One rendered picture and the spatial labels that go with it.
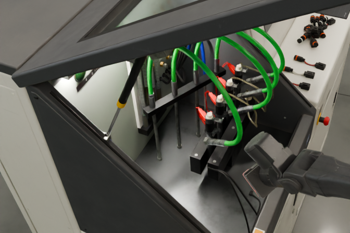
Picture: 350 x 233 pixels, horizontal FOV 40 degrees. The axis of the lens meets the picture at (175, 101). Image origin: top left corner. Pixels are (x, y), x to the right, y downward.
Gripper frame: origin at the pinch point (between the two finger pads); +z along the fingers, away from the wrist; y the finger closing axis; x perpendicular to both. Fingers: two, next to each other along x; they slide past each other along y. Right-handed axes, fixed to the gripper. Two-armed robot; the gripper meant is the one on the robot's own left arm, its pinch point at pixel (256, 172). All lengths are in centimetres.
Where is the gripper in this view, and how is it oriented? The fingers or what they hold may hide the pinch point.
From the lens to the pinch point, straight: 119.6
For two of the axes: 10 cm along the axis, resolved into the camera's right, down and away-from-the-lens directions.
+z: -1.9, 1.3, 9.7
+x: 6.0, 8.0, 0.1
